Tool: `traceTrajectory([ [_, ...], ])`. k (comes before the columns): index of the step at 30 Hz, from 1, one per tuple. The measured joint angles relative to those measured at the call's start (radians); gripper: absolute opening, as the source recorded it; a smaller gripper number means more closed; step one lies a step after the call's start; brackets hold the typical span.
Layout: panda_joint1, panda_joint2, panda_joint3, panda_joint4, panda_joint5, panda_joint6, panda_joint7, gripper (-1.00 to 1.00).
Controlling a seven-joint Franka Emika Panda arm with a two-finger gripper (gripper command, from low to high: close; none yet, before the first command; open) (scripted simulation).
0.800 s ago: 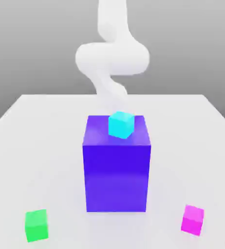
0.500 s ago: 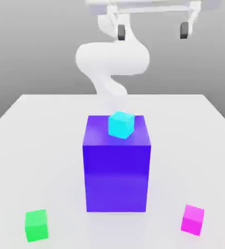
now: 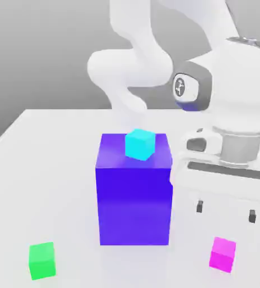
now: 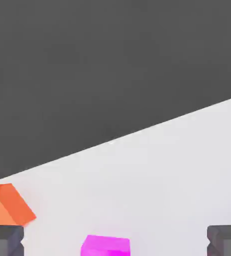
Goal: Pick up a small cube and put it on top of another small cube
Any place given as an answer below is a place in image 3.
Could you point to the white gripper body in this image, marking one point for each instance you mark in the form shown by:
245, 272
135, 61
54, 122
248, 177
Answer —
211, 182

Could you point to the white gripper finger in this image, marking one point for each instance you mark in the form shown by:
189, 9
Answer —
199, 206
252, 216

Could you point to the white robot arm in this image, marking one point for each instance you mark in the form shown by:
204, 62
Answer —
143, 56

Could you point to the small magenta cube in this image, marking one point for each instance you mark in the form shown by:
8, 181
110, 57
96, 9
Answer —
222, 255

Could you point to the small cyan cube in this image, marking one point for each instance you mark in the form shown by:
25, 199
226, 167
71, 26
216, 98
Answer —
139, 145

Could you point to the small green cube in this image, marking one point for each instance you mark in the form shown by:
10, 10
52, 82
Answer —
42, 262

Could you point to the large blue box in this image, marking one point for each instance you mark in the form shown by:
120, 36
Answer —
132, 202

